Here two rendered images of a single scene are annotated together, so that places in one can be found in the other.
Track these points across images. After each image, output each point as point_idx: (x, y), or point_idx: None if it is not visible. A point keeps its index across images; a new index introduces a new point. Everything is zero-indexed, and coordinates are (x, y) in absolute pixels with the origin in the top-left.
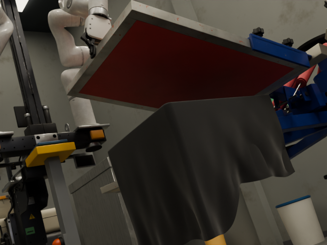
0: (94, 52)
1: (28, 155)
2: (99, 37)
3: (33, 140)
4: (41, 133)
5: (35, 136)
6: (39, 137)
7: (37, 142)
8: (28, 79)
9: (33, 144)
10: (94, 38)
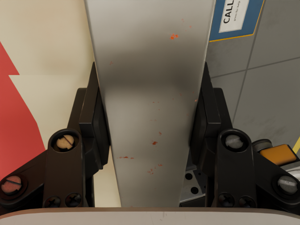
0: (206, 66)
1: (260, 11)
2: (164, 222)
3: (202, 184)
4: (189, 203)
5: (201, 191)
6: (192, 189)
7: (193, 180)
8: None
9: (200, 175)
10: (223, 206)
